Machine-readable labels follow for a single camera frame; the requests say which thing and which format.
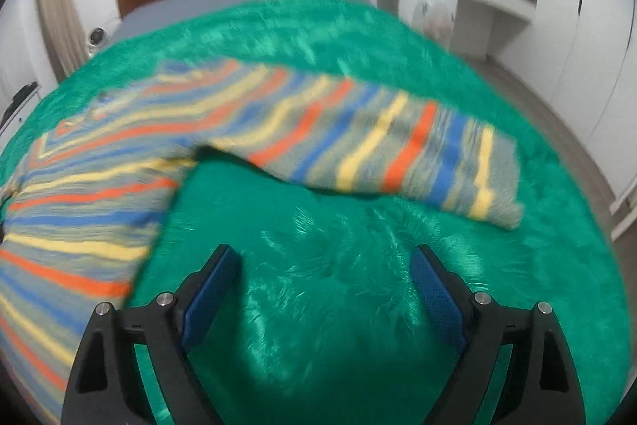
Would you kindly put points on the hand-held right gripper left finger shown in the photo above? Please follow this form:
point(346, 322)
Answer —
point(209, 300)

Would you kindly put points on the green patterned blanket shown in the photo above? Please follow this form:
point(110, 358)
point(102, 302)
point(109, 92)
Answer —
point(323, 255)

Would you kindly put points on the beige curtain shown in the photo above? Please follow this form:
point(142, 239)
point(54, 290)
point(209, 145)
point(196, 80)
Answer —
point(59, 16)

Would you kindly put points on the striped knit sweater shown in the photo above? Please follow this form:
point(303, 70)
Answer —
point(99, 156)

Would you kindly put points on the white low shelf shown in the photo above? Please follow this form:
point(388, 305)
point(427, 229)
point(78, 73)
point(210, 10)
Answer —
point(15, 126)

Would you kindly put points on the clear plastic bag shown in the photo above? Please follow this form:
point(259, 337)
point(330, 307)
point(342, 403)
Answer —
point(434, 14)

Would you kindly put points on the white round fan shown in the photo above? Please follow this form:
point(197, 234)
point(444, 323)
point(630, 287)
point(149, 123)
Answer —
point(97, 36)

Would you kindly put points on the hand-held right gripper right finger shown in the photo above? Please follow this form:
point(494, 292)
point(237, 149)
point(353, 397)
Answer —
point(438, 300)

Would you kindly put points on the dark clothes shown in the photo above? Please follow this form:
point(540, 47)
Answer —
point(20, 99)

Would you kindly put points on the white wardrobe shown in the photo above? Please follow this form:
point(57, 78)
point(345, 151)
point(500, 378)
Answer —
point(582, 56)

